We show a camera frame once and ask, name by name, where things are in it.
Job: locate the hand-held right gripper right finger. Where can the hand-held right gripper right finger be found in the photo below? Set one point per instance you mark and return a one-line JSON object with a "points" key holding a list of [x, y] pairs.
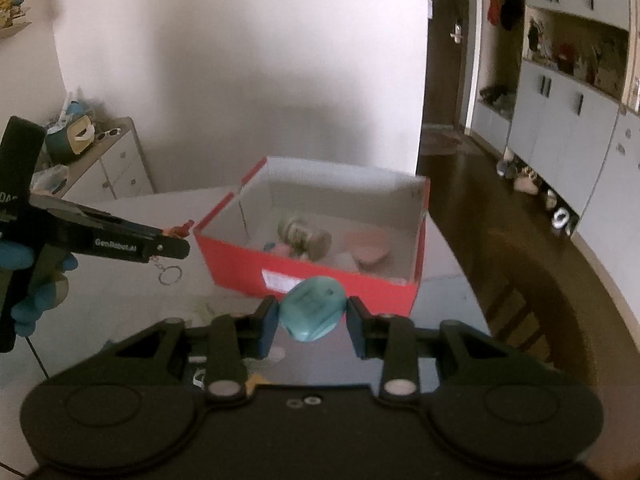
{"points": [[353, 321]]}

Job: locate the red cardboard box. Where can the red cardboard box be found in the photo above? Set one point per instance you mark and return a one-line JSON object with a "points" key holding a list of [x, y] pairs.
{"points": [[235, 270]]}

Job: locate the red hanging cloth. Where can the red hanging cloth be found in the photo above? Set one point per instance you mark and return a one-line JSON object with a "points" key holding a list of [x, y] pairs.
{"points": [[494, 7]]}

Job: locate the wall shelf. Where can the wall shelf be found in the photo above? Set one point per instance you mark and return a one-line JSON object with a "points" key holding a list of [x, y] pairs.
{"points": [[12, 27]]}

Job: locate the dark wooden door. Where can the dark wooden door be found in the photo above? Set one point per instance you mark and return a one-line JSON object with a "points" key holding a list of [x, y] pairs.
{"points": [[445, 75]]}

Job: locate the white sunglasses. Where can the white sunglasses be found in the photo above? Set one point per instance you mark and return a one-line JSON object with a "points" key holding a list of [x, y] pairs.
{"points": [[107, 135]]}

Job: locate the small pink binder clip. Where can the small pink binder clip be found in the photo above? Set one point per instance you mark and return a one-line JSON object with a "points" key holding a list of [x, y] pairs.
{"points": [[280, 250]]}

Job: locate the teal and yellow tissue box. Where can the teal and yellow tissue box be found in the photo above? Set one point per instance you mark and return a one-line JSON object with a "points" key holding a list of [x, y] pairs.
{"points": [[70, 140]]}

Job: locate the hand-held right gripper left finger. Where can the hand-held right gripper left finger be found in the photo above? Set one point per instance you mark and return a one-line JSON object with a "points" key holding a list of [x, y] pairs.
{"points": [[272, 324]]}

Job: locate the row of shoes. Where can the row of shoes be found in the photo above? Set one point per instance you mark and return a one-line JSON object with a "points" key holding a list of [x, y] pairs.
{"points": [[530, 180]]}

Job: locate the long white sideboard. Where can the long white sideboard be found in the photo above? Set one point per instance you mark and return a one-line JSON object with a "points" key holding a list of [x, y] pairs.
{"points": [[610, 200]]}

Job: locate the person's left hand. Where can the person's left hand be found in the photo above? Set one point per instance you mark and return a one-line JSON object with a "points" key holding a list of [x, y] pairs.
{"points": [[30, 310]]}

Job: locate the pink rounded case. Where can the pink rounded case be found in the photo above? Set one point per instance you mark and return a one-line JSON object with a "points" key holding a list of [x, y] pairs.
{"points": [[367, 250]]}

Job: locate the wooden chair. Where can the wooden chair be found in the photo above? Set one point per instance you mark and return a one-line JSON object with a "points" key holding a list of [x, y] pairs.
{"points": [[575, 320]]}

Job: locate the white side cabinet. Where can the white side cabinet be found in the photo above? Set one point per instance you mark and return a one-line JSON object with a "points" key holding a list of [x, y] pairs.
{"points": [[112, 175]]}

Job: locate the teal plastic toy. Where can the teal plastic toy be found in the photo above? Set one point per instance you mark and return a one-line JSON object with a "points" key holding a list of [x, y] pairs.
{"points": [[312, 310]]}

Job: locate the glass jar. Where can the glass jar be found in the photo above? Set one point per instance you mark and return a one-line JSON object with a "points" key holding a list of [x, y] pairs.
{"points": [[305, 237]]}

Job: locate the low white bench cabinet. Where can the low white bench cabinet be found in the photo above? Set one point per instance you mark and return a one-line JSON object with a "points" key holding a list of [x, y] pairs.
{"points": [[490, 127]]}

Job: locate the white lower cabinet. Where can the white lower cabinet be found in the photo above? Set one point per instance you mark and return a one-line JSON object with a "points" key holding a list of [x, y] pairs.
{"points": [[560, 135]]}

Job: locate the clear plastic bag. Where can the clear plastic bag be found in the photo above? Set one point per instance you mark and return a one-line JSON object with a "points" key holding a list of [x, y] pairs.
{"points": [[47, 179]]}

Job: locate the doormat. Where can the doormat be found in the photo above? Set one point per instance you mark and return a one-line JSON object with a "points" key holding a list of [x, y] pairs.
{"points": [[445, 142]]}

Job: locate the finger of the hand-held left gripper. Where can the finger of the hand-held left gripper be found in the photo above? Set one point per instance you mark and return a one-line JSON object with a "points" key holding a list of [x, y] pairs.
{"points": [[172, 249]]}

